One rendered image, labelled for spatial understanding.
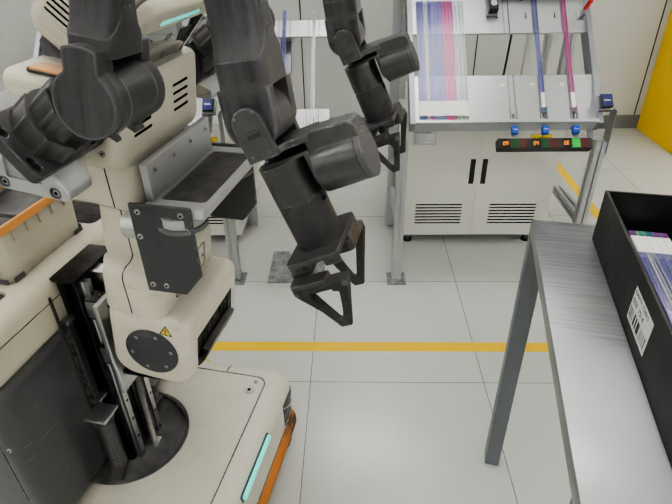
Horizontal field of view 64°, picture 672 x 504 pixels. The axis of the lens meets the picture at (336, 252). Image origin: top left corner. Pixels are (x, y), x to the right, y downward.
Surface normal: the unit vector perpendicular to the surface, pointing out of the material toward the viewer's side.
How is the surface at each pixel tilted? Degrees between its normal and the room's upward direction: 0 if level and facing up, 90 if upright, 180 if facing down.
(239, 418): 0
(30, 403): 90
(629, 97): 90
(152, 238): 90
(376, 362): 0
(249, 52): 75
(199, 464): 0
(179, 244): 90
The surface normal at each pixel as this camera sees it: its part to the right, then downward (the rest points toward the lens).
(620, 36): -0.03, 0.54
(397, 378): -0.02, -0.84
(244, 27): -0.22, 0.36
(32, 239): 0.97, 0.14
